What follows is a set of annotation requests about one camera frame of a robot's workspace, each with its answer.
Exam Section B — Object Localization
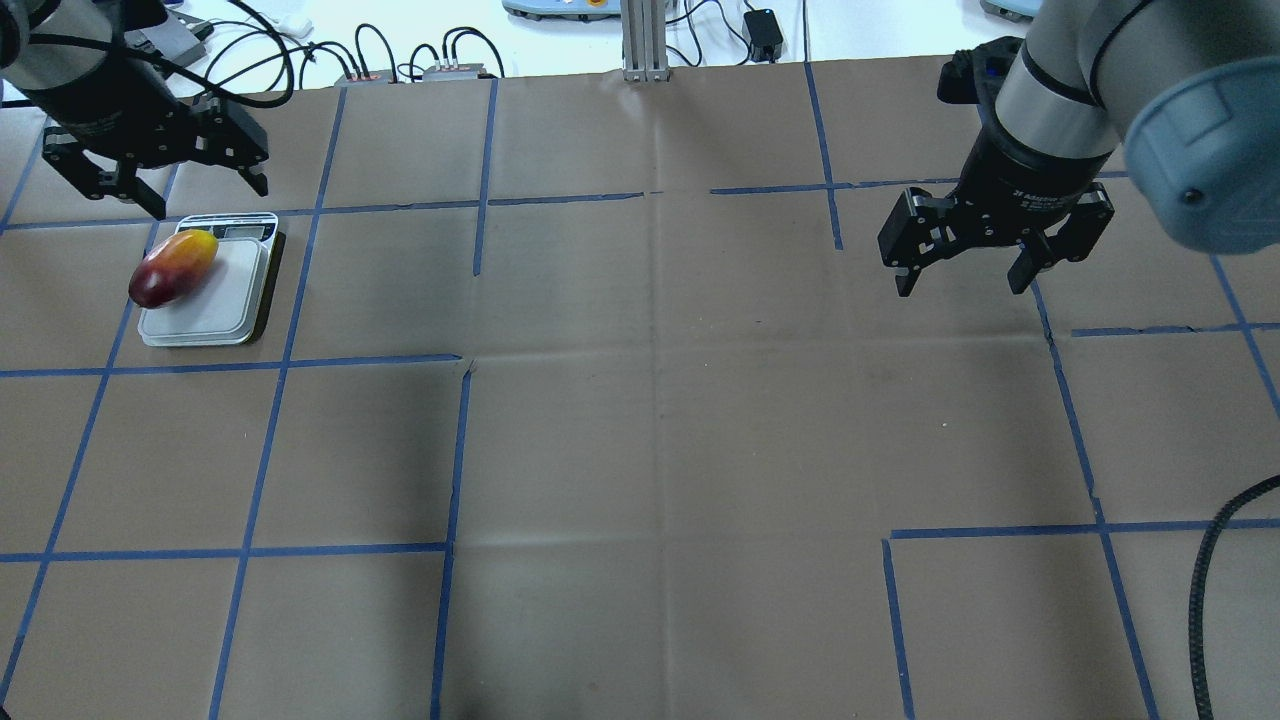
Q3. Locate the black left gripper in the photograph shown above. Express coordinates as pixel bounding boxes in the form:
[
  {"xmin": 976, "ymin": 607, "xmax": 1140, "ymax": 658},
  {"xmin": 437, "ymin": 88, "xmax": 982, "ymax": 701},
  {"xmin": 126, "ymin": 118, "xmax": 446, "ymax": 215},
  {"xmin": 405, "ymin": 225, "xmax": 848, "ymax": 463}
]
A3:
[{"xmin": 20, "ymin": 55, "xmax": 269, "ymax": 220}]

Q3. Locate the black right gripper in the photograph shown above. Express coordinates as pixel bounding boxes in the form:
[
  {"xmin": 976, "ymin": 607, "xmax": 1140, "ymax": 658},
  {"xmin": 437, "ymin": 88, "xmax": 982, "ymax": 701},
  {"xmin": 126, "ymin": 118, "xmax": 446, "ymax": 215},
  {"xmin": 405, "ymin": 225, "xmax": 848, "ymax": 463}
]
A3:
[{"xmin": 878, "ymin": 129, "xmax": 1116, "ymax": 299}]

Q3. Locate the red yellow mango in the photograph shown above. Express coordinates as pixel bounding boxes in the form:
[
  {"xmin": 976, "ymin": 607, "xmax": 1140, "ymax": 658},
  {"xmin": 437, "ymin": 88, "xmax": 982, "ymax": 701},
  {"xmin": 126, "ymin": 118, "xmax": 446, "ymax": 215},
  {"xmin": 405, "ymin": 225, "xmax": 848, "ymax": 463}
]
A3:
[{"xmin": 128, "ymin": 229, "xmax": 219, "ymax": 309}]

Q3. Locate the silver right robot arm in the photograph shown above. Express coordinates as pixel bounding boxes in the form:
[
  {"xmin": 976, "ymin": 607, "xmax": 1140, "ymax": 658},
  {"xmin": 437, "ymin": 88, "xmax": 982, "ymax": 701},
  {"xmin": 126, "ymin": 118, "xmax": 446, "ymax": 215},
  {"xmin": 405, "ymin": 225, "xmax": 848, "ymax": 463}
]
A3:
[{"xmin": 877, "ymin": 1, "xmax": 1279, "ymax": 297}]

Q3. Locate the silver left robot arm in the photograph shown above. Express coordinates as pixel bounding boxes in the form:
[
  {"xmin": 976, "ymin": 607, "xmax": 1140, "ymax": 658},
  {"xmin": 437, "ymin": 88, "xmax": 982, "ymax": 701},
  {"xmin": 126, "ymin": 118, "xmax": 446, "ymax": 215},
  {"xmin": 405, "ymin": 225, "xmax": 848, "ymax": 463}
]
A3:
[{"xmin": 3, "ymin": 1, "xmax": 269, "ymax": 219}]

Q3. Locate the silver electronic kitchen scale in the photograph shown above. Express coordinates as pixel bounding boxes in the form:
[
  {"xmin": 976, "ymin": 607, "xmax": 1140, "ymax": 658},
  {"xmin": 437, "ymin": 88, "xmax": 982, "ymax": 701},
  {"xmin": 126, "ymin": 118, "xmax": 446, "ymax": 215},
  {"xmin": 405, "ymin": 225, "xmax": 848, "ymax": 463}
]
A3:
[{"xmin": 137, "ymin": 211, "xmax": 282, "ymax": 347}]

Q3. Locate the small grey connector box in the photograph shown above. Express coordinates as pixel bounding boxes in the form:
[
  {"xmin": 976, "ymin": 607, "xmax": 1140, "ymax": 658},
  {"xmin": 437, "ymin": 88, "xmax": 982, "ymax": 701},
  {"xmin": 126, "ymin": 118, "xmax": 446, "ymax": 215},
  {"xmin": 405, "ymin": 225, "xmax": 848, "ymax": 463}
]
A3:
[{"xmin": 419, "ymin": 63, "xmax": 494, "ymax": 82}]

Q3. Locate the black power adapter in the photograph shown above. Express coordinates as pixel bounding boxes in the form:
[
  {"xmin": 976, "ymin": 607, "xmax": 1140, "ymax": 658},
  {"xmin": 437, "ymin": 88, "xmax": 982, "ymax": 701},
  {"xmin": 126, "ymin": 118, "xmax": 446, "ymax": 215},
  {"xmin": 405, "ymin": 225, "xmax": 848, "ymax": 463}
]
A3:
[{"xmin": 742, "ymin": 8, "xmax": 785, "ymax": 63}]

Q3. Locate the grey device with cables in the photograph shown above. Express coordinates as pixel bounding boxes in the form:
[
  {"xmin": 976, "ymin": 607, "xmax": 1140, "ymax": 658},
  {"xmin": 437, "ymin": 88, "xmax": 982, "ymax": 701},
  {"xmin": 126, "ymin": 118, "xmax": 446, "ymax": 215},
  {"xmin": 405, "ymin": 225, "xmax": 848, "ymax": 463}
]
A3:
[{"xmin": 123, "ymin": 8, "xmax": 215, "ymax": 67}]

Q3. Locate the black corrugated cable conduit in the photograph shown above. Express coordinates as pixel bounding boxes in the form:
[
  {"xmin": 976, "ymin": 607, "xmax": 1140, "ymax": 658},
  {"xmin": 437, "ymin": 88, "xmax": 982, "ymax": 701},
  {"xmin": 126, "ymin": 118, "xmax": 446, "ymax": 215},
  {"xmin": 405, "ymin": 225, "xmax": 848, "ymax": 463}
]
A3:
[{"xmin": 1188, "ymin": 474, "xmax": 1280, "ymax": 720}]

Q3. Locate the aluminium profile post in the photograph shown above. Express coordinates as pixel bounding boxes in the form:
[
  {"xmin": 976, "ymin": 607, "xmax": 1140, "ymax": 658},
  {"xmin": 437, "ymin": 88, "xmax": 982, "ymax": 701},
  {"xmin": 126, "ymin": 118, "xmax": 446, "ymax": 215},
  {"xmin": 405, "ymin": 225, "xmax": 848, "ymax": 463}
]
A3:
[{"xmin": 620, "ymin": 0, "xmax": 671, "ymax": 83}]

